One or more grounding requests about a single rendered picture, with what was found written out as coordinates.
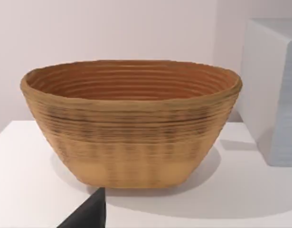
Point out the brown woven basket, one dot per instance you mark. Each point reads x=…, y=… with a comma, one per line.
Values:
x=134, y=133

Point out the pale grey box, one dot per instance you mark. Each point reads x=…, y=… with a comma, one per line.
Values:
x=271, y=95

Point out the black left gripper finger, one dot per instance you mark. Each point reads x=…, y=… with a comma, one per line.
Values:
x=90, y=211

